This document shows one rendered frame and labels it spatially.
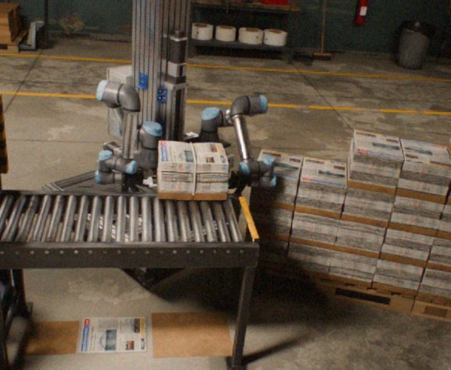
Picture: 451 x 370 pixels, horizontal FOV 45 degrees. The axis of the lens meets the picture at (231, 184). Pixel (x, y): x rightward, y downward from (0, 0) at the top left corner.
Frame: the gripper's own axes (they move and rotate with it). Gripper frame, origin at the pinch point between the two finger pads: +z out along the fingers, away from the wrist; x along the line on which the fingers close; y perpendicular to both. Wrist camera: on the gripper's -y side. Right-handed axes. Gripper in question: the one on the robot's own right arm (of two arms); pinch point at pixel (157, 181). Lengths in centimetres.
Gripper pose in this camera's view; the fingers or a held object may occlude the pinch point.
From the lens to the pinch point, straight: 321.8
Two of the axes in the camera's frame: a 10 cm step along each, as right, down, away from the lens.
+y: 1.0, -9.0, -4.3
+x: -1.5, -4.4, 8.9
